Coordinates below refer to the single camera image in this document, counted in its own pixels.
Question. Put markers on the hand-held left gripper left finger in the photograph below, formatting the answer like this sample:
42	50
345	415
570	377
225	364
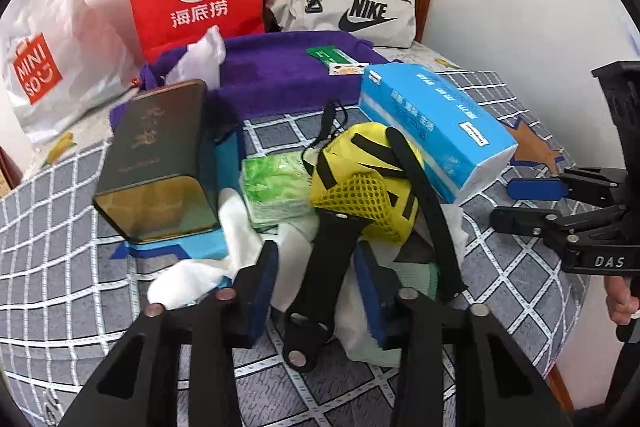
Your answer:
267	287

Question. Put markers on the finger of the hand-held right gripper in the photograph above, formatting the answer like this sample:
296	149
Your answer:
525	219
535	189

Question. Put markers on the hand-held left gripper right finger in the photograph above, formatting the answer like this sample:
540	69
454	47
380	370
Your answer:
372	292

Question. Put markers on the white tissue paper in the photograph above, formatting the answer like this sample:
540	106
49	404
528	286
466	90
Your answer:
295	267

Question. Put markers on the green patterned tissue pack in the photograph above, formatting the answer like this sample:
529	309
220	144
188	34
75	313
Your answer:
275	187

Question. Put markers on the dark tea tin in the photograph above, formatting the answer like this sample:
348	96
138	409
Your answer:
155	157

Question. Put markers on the fruit print wipe packet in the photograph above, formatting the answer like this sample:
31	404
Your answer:
350	69

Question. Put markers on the green packet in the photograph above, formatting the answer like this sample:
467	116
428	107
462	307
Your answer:
335	55

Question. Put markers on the person's right hand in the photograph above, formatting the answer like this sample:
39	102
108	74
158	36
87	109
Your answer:
620	302

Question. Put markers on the orange star patch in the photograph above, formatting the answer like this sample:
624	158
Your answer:
540	147

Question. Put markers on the blue star sticker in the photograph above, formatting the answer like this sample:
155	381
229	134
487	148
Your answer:
230	167

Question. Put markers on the blue tissue box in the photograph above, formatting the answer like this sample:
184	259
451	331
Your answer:
430	117

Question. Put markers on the purple towel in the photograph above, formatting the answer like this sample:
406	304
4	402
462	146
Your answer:
280	82

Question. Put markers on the newsprint pattern bed sheet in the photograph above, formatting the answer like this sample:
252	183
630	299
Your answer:
65	142

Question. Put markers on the white plastic shopping bag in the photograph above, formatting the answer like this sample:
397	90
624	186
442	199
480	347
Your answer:
75	47

